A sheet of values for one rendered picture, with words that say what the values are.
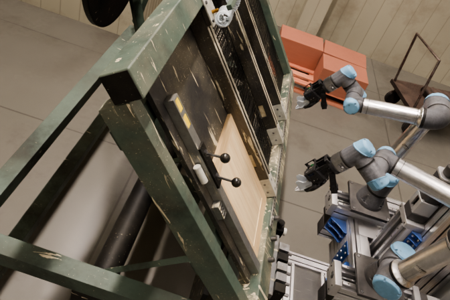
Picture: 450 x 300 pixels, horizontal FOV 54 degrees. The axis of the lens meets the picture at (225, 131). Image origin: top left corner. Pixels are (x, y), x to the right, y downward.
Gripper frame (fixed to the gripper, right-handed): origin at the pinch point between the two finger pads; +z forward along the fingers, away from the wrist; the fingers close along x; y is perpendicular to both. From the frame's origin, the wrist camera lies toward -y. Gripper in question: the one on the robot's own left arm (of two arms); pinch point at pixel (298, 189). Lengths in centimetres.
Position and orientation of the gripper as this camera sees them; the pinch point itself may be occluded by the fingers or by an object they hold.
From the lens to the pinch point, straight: 184.3
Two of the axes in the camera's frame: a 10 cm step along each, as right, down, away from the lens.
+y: -7.0, -6.4, -3.1
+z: -6.9, 4.9, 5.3
